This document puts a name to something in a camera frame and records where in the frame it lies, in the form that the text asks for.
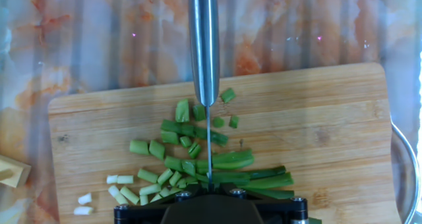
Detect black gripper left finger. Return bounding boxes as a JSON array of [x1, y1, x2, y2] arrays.
[[113, 183, 210, 224]]

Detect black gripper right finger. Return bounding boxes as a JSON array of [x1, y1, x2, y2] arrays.
[[212, 182, 310, 224]]

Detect uncut green garlic stalks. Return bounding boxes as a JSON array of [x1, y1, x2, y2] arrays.
[[196, 149, 322, 224]]

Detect bamboo cutting board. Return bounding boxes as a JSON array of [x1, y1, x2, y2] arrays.
[[47, 62, 402, 224]]

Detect steel cleaver knife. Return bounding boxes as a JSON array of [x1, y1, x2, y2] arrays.
[[187, 0, 221, 185]]

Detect cut white garlic piece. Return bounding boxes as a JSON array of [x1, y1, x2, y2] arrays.
[[78, 192, 92, 206], [73, 206, 94, 216]]

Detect clear glass dish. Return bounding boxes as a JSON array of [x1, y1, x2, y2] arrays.
[[390, 117, 422, 224]]

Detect wooden peg rack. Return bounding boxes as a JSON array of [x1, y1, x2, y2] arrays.
[[0, 154, 32, 189]]

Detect marble pattern table mat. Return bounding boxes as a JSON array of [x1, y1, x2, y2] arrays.
[[0, 0, 422, 224]]

